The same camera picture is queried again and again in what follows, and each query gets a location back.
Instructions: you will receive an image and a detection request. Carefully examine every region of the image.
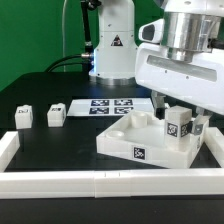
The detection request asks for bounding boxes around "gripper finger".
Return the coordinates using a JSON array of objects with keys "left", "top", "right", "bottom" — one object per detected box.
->
[
  {"left": 191, "top": 107, "right": 213, "bottom": 135},
  {"left": 151, "top": 91, "right": 165, "bottom": 119}
]

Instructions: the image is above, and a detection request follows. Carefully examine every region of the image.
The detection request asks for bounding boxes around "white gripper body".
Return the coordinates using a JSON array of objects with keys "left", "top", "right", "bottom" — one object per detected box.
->
[{"left": 135, "top": 19, "right": 224, "bottom": 115}]

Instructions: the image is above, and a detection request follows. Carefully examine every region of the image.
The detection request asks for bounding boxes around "white square tabletop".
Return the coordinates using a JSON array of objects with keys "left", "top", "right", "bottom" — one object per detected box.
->
[{"left": 96, "top": 110, "right": 209, "bottom": 169}]

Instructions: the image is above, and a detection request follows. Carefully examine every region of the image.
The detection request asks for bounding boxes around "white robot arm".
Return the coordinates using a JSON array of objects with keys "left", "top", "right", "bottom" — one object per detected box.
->
[{"left": 89, "top": 0, "right": 224, "bottom": 116}]

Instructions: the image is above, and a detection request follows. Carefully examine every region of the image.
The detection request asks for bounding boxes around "white marker sheet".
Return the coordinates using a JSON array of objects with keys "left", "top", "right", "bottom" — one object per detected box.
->
[{"left": 67, "top": 98, "right": 153, "bottom": 117}]

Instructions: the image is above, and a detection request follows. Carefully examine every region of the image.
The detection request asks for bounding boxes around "white U-shaped fence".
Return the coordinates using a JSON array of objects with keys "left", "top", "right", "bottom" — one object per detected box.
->
[{"left": 0, "top": 131, "right": 224, "bottom": 199}]

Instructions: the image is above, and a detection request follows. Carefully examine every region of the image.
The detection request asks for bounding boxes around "black cable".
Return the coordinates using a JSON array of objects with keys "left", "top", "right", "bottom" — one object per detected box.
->
[{"left": 44, "top": 54, "right": 92, "bottom": 73}]

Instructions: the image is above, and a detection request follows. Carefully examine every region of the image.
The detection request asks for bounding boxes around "thin white cable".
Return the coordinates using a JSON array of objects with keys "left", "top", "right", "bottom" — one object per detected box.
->
[{"left": 61, "top": 0, "right": 69, "bottom": 73}]

